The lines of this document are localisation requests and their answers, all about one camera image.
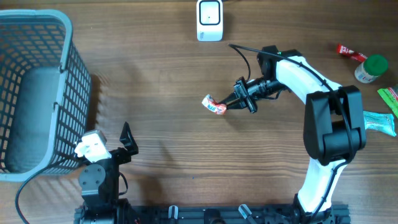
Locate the white barcode scanner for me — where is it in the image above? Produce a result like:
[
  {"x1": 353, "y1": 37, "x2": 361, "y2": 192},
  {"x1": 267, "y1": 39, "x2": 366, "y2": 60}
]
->
[{"x1": 196, "y1": 0, "x2": 223, "y2": 42}]

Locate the red small box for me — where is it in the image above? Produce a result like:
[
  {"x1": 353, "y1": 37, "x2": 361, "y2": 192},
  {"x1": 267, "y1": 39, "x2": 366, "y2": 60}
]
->
[{"x1": 201, "y1": 94, "x2": 227, "y2": 115}]

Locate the grey plastic basket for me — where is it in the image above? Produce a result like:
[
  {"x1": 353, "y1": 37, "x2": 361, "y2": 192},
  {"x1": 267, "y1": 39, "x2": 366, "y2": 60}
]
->
[{"x1": 1, "y1": 9, "x2": 92, "y2": 182}]

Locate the green snack bag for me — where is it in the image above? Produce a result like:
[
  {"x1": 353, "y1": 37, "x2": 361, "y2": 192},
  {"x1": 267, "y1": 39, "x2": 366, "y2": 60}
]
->
[{"x1": 377, "y1": 85, "x2": 398, "y2": 117}]

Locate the green lid jar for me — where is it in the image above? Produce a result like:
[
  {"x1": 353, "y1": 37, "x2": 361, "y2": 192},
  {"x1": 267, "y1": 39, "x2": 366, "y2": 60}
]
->
[{"x1": 354, "y1": 54, "x2": 389, "y2": 83}]

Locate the red coffee stick sachet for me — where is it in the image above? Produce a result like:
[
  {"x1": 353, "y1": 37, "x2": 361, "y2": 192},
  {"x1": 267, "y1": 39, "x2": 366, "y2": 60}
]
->
[{"x1": 336, "y1": 44, "x2": 367, "y2": 62}]

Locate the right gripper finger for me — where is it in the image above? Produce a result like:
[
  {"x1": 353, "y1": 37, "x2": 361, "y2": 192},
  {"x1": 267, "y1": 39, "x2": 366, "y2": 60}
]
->
[
  {"x1": 218, "y1": 92, "x2": 238, "y2": 105},
  {"x1": 226, "y1": 101, "x2": 247, "y2": 110}
]

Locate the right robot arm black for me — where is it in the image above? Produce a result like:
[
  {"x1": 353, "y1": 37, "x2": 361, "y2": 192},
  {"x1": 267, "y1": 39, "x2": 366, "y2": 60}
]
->
[{"x1": 216, "y1": 45, "x2": 366, "y2": 223}]

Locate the teal wet wipes pack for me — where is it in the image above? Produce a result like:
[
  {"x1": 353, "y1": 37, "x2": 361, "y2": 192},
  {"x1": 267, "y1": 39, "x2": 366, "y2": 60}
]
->
[{"x1": 363, "y1": 111, "x2": 397, "y2": 137}]

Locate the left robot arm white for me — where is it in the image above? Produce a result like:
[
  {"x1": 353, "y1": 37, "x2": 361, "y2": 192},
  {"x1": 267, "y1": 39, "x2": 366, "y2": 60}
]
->
[{"x1": 73, "y1": 123, "x2": 141, "y2": 224}]

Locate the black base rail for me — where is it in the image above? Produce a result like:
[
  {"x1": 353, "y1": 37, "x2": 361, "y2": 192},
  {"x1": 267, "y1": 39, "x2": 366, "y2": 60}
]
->
[{"x1": 73, "y1": 203, "x2": 351, "y2": 224}]

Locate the left camera cable black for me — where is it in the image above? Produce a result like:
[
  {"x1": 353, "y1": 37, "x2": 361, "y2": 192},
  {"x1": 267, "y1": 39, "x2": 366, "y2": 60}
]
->
[{"x1": 14, "y1": 158, "x2": 78, "y2": 224}]

